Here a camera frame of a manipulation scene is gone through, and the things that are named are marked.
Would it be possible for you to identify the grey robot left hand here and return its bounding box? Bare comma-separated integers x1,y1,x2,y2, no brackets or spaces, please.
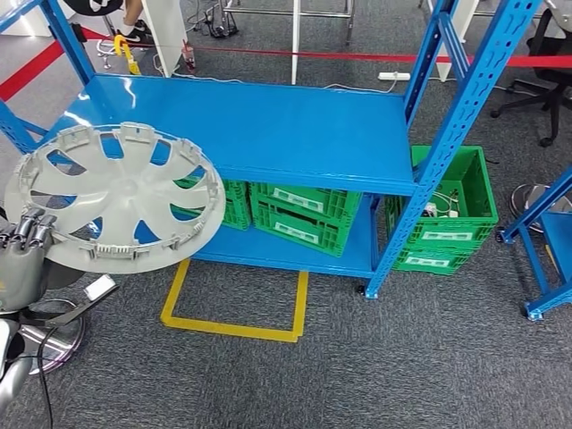
0,206,59,315

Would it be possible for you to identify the silver plastic wheel hubcap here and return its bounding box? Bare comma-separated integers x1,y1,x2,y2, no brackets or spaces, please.
3,121,226,275

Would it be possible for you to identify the blue metal shelf rack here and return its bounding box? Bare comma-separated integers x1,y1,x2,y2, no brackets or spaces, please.
0,0,543,300
496,167,572,323

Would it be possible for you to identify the red barrier tape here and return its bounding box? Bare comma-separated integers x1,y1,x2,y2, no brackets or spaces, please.
0,26,572,103

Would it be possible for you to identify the chrome stool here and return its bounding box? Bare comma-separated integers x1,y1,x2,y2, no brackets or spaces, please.
96,14,126,71

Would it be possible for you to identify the yellow umbrella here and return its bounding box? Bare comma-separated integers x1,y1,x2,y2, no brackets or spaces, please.
112,34,143,77

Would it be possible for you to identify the yellow floor tape rectangle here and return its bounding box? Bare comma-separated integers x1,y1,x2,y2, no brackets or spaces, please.
160,258,310,345

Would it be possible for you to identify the person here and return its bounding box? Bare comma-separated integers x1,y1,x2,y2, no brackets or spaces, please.
62,0,155,46

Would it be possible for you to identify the white desk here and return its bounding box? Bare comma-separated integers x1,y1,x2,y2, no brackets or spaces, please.
140,0,302,86
420,0,469,83

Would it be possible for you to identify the drink cup red straw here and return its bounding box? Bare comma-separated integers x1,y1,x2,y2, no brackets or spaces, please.
181,39,198,73

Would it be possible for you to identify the black office chair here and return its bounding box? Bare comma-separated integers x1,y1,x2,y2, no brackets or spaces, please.
490,0,572,149

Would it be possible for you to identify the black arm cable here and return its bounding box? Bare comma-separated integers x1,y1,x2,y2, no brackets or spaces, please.
36,325,57,429

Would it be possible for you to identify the white floor cable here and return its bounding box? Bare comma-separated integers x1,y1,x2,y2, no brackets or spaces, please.
153,53,404,95

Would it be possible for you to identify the black cable bundle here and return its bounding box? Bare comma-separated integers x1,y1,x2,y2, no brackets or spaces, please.
203,0,240,39

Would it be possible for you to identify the chrome table frame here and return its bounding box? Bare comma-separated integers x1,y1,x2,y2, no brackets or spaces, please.
222,0,357,46

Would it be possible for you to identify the white adapter with cables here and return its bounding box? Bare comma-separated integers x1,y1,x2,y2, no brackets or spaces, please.
420,189,461,220

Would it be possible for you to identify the green crate holding cables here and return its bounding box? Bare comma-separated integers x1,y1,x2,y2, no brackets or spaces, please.
385,145,500,255

